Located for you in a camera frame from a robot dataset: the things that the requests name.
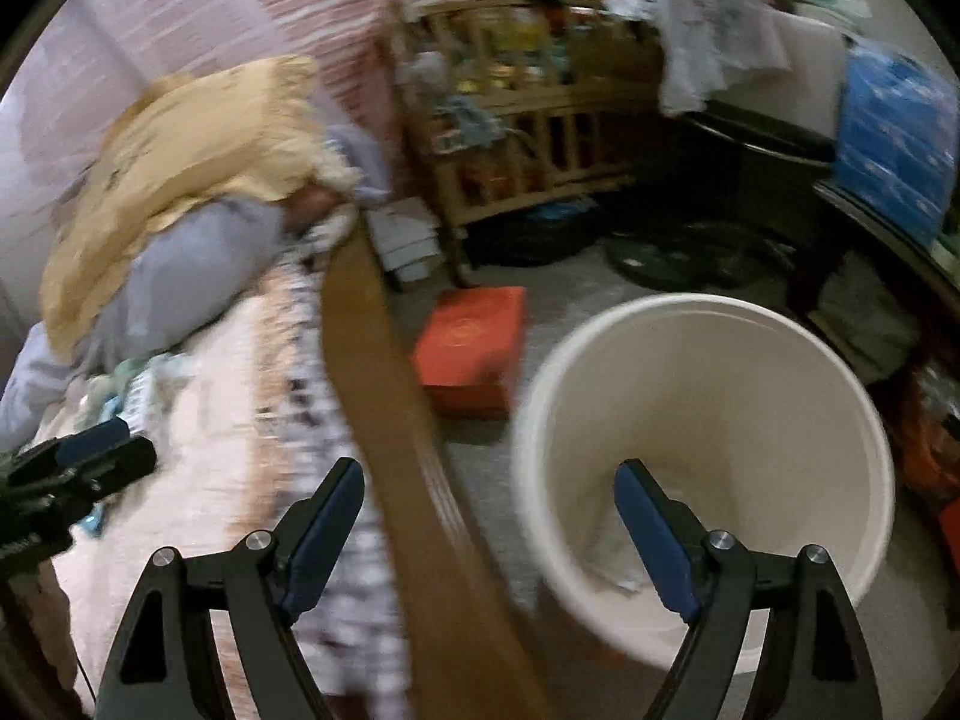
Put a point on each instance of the cream trash bucket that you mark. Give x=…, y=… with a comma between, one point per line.
x=737, y=411

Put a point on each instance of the wooden bed frame rail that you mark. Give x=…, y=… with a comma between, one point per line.
x=467, y=644

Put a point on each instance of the white crumpled clothing pile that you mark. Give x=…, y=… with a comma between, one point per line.
x=708, y=46

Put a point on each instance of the grey blue blanket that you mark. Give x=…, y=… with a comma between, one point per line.
x=184, y=278

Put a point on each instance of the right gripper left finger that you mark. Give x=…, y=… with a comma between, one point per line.
x=164, y=662

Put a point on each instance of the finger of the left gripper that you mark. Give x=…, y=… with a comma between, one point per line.
x=95, y=478
x=97, y=440

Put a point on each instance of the blue plastic drawer cabinet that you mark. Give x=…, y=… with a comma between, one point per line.
x=897, y=140

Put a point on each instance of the green white milk carton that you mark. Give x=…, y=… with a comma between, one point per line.
x=149, y=393

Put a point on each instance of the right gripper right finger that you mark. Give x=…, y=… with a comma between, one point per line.
x=814, y=661

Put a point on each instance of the pink quilted bedspread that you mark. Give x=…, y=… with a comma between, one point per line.
x=247, y=423

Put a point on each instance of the yellow frilled pillow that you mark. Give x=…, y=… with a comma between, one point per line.
x=250, y=130

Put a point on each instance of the red gift box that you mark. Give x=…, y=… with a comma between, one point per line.
x=469, y=354

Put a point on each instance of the wooden baby crib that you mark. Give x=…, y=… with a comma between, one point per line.
x=505, y=105

